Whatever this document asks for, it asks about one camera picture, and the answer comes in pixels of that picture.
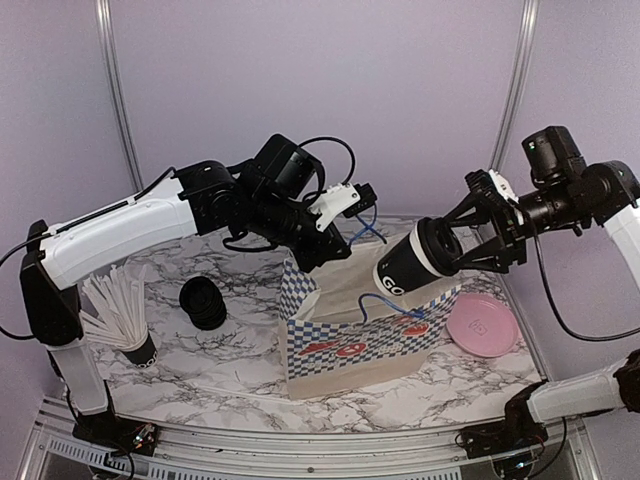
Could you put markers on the pink round plate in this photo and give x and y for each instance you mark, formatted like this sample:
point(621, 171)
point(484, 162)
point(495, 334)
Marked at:
point(482, 326)

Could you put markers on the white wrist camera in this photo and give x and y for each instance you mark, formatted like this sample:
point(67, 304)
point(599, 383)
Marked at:
point(503, 187)
point(341, 199)

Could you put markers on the black plastic cup lid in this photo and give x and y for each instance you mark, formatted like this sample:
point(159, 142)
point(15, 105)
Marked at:
point(436, 246)

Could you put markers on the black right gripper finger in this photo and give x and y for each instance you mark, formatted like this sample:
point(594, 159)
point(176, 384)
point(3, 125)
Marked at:
point(487, 256)
point(475, 209)

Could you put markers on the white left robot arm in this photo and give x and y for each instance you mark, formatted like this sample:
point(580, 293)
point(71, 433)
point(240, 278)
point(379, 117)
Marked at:
point(194, 200)

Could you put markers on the black paper coffee cup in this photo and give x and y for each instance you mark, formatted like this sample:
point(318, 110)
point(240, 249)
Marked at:
point(404, 268)

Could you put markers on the left aluminium frame post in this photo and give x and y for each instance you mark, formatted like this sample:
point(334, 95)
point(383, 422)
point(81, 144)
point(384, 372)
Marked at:
point(106, 34)

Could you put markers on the right aluminium frame post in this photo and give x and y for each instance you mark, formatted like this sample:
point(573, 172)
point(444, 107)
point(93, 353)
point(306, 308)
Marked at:
point(517, 84)

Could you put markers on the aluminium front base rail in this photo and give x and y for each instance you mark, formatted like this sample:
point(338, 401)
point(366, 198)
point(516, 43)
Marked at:
point(190, 452)

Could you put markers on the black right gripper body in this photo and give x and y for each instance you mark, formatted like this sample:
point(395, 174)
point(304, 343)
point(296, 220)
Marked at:
point(509, 225)

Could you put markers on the black cup holding straws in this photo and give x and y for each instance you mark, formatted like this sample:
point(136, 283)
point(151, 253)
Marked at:
point(143, 354)

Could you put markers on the stack of black lids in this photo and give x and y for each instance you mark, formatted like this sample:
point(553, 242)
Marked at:
point(203, 303)

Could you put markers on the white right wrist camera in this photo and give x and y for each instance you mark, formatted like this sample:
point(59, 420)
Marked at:
point(503, 187)

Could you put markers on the bundle of white straws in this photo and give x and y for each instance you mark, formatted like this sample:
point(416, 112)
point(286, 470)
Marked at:
point(119, 301)

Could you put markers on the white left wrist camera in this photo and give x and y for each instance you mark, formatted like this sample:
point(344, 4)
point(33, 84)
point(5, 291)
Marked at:
point(341, 199)

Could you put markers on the aluminium frame post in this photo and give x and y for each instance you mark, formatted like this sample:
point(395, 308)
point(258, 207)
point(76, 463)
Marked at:
point(517, 84)
point(106, 34)

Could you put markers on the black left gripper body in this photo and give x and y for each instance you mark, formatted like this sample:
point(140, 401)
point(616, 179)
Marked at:
point(274, 217)

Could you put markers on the checkered paper takeout bag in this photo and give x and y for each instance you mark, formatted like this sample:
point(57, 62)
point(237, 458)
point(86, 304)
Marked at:
point(338, 332)

